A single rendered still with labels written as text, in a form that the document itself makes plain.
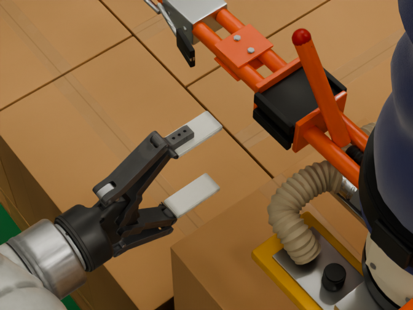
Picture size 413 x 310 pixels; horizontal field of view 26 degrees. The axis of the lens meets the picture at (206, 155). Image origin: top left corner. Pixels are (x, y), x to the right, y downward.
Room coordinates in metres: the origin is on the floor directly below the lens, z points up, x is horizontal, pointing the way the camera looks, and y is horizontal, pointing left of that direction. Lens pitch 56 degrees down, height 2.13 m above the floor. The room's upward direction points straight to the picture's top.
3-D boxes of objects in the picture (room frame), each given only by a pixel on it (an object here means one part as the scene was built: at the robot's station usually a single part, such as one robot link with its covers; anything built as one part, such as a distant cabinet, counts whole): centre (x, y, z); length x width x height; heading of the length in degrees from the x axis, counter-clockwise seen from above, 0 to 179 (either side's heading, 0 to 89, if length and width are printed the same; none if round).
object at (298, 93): (0.70, -0.12, 1.22); 0.10 x 0.08 x 0.06; 129
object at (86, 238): (0.52, 0.12, 1.22); 0.09 x 0.07 x 0.08; 129
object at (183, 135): (0.59, 0.04, 1.30); 0.05 x 0.01 x 0.03; 129
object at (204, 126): (0.60, 0.02, 1.28); 0.07 x 0.03 x 0.01; 129
